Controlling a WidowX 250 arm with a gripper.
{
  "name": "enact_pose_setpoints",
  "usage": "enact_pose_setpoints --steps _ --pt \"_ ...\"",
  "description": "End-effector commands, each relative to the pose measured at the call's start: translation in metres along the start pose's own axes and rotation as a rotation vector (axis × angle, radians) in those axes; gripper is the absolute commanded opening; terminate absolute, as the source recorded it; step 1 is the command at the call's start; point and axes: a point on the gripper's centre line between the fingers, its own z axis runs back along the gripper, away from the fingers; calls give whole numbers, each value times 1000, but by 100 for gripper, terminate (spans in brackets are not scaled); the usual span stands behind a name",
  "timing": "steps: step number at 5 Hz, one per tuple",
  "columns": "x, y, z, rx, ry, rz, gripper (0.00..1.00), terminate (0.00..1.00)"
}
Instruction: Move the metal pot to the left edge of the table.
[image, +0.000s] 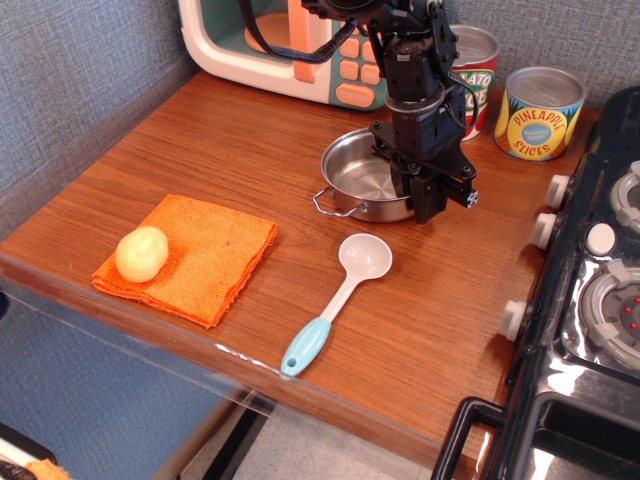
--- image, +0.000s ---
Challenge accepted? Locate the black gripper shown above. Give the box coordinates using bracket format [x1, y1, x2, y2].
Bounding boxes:
[369, 84, 478, 224]

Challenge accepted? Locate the small metal pot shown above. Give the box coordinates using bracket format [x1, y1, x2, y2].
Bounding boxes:
[312, 129, 414, 223]

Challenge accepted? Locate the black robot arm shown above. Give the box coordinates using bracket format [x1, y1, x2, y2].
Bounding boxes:
[302, 1, 477, 224]

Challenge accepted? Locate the pineapple slices can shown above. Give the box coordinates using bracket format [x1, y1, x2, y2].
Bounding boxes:
[494, 66, 587, 162]

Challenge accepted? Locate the tomato sauce can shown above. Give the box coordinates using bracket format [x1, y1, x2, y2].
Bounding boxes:
[451, 24, 500, 141]

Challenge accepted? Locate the orange folded cloth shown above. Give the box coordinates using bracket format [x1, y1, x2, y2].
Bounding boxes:
[92, 194, 278, 328]

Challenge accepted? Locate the toy microwave teal pink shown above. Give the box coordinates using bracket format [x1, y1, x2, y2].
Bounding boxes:
[178, 1, 386, 111]

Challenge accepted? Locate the black toy stove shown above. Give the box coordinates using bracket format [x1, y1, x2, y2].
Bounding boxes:
[433, 87, 639, 479]

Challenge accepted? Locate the yellow toy potato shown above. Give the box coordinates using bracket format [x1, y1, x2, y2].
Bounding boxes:
[115, 226, 169, 283]

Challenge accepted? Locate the orange object bottom corner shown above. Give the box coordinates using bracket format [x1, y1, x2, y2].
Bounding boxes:
[25, 459, 71, 480]

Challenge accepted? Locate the white ladle teal handle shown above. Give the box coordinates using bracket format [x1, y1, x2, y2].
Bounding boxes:
[280, 233, 393, 377]

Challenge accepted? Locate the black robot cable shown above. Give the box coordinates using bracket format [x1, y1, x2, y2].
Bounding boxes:
[238, 0, 359, 65]

